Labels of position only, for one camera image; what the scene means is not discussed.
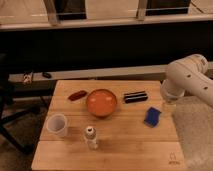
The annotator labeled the white black clip on ledge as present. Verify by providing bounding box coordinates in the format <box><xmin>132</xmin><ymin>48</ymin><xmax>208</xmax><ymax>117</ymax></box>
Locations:
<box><xmin>22</xmin><ymin>72</ymin><xmax>33</xmax><ymax>84</ymax></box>

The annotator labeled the small black object on ledge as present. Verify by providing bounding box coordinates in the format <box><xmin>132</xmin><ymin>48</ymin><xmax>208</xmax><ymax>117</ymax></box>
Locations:
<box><xmin>42</xmin><ymin>72</ymin><xmax>52</xmax><ymax>79</ymax></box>

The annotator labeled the black rectangular block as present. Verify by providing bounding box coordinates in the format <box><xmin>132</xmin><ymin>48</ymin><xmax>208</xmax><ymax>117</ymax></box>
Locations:
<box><xmin>124</xmin><ymin>91</ymin><xmax>148</xmax><ymax>103</ymax></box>

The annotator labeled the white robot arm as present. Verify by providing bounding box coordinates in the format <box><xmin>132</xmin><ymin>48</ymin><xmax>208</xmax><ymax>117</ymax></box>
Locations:
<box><xmin>160</xmin><ymin>54</ymin><xmax>213</xmax><ymax>114</ymax></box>

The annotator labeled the black chair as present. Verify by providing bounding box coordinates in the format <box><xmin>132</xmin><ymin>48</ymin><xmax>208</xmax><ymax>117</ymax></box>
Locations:
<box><xmin>0</xmin><ymin>53</ymin><xmax>48</xmax><ymax>154</ymax></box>

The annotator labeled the orange bowl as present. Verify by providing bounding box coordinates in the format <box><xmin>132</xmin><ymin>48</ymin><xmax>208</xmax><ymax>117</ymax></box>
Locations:
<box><xmin>86</xmin><ymin>89</ymin><xmax>117</xmax><ymax>118</ymax></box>

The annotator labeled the small clear plastic bottle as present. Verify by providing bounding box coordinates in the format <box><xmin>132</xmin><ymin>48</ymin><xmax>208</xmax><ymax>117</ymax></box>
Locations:
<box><xmin>84</xmin><ymin>126</ymin><xmax>98</xmax><ymax>150</ymax></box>

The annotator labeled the blue sponge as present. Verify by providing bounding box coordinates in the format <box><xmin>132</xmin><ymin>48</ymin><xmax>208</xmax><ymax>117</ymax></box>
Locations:
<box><xmin>144</xmin><ymin>107</ymin><xmax>161</xmax><ymax>127</ymax></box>

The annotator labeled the red brown oblong object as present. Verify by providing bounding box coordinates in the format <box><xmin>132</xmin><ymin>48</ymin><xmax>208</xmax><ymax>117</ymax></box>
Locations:
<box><xmin>68</xmin><ymin>90</ymin><xmax>87</xmax><ymax>101</ymax></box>

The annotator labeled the white plastic cup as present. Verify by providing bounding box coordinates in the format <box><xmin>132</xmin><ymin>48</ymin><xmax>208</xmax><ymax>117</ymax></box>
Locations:
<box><xmin>46</xmin><ymin>114</ymin><xmax>68</xmax><ymax>138</ymax></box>

